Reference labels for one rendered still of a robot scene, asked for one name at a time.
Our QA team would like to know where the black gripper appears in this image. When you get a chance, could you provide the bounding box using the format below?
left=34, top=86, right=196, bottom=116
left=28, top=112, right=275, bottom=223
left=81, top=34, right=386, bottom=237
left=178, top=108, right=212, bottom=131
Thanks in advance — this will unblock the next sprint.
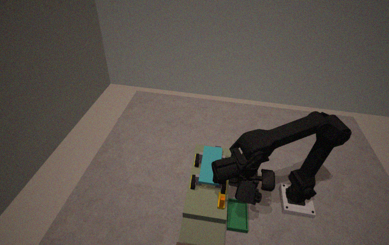
left=213, top=169, right=275, bottom=192

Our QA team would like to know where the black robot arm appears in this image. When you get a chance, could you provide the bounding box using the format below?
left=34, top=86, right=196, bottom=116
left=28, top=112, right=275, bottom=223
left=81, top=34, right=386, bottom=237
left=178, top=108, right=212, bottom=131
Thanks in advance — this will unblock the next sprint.
left=212, top=111, right=352, bottom=206

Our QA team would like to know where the yellow wheel chock with orange handle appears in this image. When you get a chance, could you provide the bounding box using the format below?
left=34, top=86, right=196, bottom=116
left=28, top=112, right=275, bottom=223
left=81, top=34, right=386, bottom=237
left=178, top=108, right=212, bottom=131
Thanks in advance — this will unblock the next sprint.
left=217, top=192, right=225, bottom=210

